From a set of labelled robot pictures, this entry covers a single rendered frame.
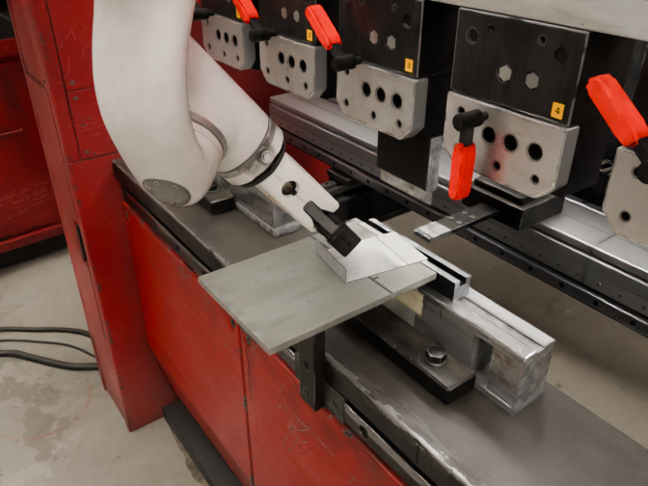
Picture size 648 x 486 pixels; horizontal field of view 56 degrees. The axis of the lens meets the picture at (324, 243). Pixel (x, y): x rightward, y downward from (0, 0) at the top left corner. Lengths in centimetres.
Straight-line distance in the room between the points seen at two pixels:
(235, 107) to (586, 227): 61
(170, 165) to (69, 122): 96
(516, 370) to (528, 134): 29
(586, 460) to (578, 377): 149
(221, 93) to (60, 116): 90
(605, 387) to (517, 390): 150
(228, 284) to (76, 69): 81
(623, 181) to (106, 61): 45
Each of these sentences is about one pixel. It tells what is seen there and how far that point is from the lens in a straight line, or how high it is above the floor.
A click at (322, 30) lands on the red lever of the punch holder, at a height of 129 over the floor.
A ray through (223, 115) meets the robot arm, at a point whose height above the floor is 125.
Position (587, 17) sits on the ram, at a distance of 59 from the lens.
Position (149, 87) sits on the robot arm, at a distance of 53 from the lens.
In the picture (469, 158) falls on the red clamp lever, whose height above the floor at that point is 120.
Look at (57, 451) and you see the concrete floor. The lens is 206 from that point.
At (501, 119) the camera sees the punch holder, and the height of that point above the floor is 124.
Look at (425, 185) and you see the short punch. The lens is 80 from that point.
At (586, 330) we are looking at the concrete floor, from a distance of 251.
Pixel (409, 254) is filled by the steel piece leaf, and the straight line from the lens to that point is 86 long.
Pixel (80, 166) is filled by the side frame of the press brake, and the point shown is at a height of 88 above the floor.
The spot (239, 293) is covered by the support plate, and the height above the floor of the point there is 100.
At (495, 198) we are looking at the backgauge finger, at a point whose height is 102.
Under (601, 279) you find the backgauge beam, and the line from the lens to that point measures 99.
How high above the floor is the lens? 145
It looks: 31 degrees down
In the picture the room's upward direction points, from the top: straight up
